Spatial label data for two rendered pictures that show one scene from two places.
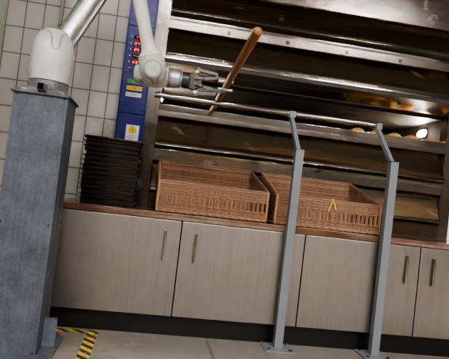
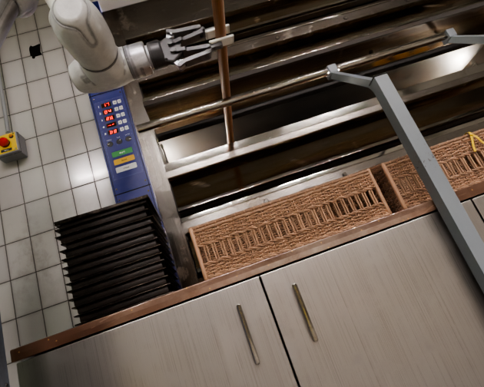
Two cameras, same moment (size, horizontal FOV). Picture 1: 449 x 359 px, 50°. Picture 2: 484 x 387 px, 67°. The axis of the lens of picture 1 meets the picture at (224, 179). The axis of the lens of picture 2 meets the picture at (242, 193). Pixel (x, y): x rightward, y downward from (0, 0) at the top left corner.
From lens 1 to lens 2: 1.38 m
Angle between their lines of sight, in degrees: 16
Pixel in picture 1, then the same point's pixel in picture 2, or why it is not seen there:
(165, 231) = (238, 305)
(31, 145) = not seen: outside the picture
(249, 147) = (297, 161)
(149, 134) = (167, 206)
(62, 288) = not seen: outside the picture
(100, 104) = (91, 199)
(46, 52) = not seen: outside the picture
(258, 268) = (433, 293)
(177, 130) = (200, 185)
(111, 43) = (78, 126)
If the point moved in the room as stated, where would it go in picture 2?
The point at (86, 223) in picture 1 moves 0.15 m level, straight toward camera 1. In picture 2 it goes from (91, 362) to (71, 368)
